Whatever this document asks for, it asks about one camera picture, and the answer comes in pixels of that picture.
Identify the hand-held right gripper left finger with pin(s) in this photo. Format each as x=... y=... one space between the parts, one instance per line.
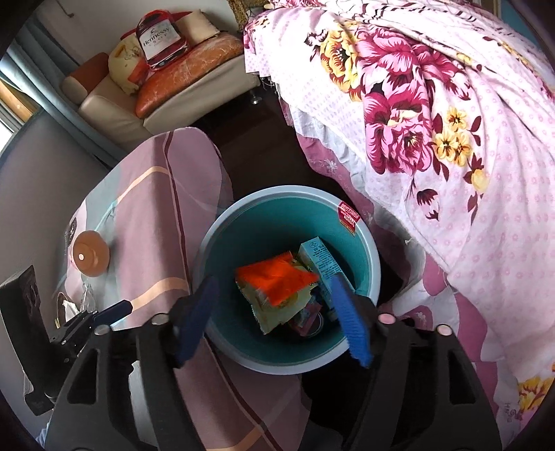
x=195 y=323

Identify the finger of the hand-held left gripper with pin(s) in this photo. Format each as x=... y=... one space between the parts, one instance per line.
x=113 y=310

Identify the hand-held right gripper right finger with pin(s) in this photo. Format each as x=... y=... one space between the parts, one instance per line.
x=352 y=323

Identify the white tissue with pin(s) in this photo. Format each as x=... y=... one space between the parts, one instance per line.
x=65 y=308

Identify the pink paper cup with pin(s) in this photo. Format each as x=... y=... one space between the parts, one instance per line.
x=89 y=256

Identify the blue milk carton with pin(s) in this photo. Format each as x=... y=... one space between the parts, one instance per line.
x=318 y=260

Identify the yellow snack wrapper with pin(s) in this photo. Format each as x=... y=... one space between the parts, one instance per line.
x=269 y=310

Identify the orange red snack wrapper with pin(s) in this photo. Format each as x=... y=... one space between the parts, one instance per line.
x=273 y=279

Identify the teal trash bin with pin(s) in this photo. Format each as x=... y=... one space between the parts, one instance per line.
x=277 y=225

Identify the plaid tablecloth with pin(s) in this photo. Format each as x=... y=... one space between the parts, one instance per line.
x=173 y=195

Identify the grey partition panel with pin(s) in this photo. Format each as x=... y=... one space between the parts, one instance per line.
x=39 y=195

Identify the beige sofa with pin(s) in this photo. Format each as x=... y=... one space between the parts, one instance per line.
x=108 y=108

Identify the pink floral quilt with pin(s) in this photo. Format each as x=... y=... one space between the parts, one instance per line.
x=433 y=130

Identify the grey curtain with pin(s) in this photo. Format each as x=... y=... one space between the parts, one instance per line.
x=56 y=99

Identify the yellow plush pillow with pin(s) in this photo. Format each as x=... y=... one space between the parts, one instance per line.
x=123 y=65

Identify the orange seat cushion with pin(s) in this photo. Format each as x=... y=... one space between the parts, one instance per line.
x=186 y=73

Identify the bottle shaped pillow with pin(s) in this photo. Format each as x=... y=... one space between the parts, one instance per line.
x=162 y=41

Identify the beige cushion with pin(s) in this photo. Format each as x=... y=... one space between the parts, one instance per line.
x=197 y=26

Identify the gold patterned cloth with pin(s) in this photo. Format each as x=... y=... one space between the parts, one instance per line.
x=243 y=6

